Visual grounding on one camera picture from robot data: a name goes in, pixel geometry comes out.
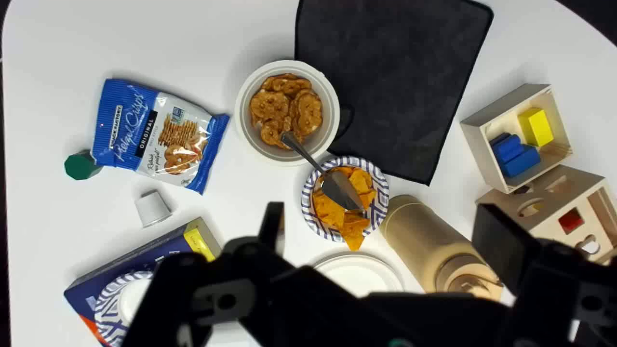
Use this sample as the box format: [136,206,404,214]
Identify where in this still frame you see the blue pretzel snack bag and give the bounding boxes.
[91,77,232,196]

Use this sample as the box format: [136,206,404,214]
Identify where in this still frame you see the tan insulated bottle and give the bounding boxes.
[379,193,506,304]

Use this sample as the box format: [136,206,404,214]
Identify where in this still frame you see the blue paper plate box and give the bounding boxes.
[62,216,224,347]

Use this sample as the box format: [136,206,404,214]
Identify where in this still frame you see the metal spoon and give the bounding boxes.
[280,131,365,214]

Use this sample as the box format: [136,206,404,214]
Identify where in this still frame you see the blue patterned paper plate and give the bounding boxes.
[300,154,392,245]

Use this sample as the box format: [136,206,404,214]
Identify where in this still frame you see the brown pretzel crisps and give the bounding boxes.
[249,73,327,150]

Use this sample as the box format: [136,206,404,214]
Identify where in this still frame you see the wooden toy box lid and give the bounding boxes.
[527,181,617,266]

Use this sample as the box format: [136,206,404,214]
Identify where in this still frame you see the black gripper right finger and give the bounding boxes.
[471,202,548,299]

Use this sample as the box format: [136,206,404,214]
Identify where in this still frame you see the green cap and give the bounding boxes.
[62,148,105,183]

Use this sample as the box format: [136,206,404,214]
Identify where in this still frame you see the wooden shape sorter toy box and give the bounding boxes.
[475,164,617,266]

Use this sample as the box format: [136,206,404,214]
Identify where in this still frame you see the blue toy block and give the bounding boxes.
[500,146,544,181]
[489,131,529,166]

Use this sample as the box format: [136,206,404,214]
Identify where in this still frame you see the orange tortilla chips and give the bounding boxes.
[311,166,379,252]

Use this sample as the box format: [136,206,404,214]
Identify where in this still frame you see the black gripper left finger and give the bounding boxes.
[257,200,288,258]

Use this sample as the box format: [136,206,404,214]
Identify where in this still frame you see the small open wooden tray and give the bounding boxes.
[460,81,575,196]

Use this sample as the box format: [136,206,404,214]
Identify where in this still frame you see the white bowl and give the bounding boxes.
[234,58,342,164]

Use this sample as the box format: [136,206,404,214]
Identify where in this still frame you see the black cloth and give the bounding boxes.
[294,0,496,187]

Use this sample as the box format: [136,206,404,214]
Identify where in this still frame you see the yellow toy block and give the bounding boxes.
[517,106,556,150]

